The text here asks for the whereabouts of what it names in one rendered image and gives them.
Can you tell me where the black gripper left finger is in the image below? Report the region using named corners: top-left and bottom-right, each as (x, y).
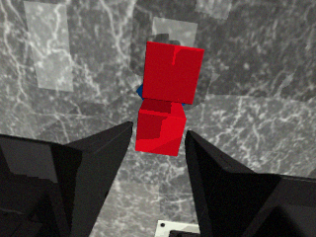
top-left (0, 121), bottom-right (133, 237)

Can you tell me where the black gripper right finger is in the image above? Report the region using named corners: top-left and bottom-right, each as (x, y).
top-left (185, 130), bottom-right (316, 237)

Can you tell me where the red cube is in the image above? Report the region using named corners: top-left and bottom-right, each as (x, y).
top-left (142, 41), bottom-right (203, 105)
top-left (135, 99), bottom-right (187, 156)

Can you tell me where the blue cube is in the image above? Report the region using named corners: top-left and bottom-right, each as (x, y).
top-left (136, 83), bottom-right (144, 100)

